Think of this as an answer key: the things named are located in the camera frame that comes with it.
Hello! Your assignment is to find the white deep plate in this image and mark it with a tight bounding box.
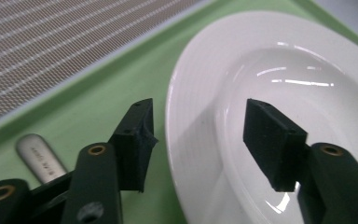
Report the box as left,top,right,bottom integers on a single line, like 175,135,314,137
164,10,358,224

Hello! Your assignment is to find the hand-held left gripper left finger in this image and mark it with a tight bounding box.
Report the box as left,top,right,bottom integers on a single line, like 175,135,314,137
108,97,159,193

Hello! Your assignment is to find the light green plastic tray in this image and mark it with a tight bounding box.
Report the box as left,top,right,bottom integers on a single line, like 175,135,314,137
0,0,358,224

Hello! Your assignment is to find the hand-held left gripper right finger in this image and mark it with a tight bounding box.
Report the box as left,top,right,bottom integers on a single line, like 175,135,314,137
242,98,309,193

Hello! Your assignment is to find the striped woven placemat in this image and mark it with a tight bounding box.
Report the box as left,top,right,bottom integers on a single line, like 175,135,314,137
0,0,200,127

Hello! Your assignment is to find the silver table knife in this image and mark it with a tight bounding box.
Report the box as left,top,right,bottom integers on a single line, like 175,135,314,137
15,133,70,185

